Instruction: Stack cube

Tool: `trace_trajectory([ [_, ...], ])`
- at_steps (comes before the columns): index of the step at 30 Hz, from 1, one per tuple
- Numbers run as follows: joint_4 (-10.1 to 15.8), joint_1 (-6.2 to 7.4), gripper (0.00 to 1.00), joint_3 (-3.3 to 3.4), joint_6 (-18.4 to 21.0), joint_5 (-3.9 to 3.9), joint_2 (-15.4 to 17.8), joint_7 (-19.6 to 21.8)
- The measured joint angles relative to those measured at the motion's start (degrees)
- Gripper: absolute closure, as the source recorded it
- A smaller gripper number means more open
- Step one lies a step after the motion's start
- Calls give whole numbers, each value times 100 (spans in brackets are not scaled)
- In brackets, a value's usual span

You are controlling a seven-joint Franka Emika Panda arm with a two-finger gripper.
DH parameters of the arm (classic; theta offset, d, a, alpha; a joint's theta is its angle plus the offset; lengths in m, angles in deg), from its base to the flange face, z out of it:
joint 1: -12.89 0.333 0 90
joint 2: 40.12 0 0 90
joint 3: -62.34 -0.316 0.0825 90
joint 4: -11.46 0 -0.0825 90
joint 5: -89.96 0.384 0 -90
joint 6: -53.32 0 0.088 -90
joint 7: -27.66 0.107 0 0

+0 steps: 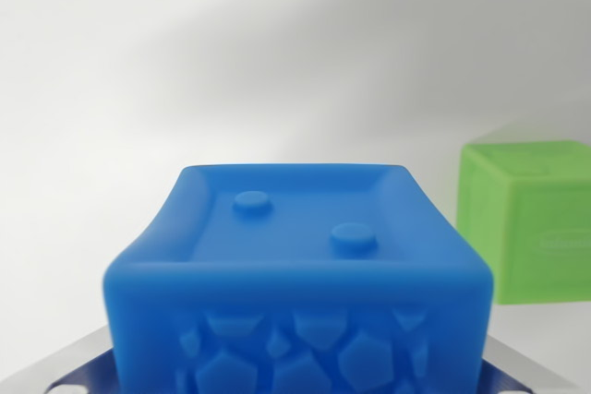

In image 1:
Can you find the gripper left finger with silver black pad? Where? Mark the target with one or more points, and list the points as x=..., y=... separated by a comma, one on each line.
x=88, y=366

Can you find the gripper right finger with silver black pad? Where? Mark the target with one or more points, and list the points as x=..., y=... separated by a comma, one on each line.
x=512, y=375

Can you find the blue infantino silicone cube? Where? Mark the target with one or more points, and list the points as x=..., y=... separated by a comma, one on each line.
x=295, y=288

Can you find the green infantino silicone cube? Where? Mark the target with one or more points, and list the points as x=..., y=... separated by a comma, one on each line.
x=531, y=209

